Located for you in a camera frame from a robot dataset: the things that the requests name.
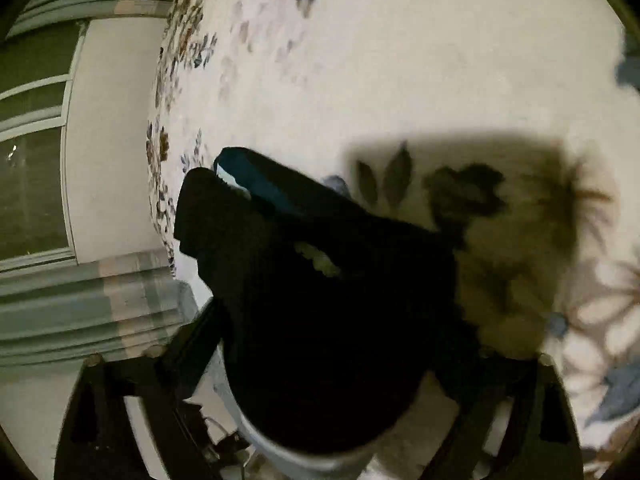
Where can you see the floral bed blanket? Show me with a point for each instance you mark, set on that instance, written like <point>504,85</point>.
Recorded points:
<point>509,119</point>

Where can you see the green striped curtain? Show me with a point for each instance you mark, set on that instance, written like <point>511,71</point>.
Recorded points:
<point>116,307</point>

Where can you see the black grey striped sweater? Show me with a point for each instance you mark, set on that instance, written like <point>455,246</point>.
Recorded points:
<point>328,316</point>

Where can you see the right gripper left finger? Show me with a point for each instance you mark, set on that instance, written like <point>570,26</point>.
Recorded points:
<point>116,403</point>

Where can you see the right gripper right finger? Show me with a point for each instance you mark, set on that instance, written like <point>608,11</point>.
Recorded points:
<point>541,439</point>

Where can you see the window frame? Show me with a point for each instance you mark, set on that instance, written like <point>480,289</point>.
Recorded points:
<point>37,79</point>

